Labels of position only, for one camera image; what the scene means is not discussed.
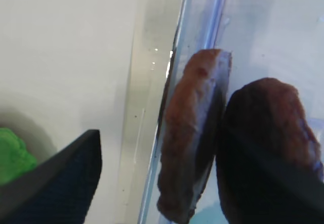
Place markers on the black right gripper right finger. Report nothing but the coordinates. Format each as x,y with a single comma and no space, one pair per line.
256,187

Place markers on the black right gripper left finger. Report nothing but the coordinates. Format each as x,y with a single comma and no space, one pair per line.
60,190

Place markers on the brown meat patty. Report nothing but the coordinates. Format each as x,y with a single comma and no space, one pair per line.
193,119
269,113

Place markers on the green lettuce leaf on tray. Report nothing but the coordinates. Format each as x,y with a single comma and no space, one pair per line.
15,159

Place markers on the clear holder middle right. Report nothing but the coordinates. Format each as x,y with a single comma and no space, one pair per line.
281,39

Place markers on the clear long rail right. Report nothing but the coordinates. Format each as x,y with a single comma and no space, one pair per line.
197,29

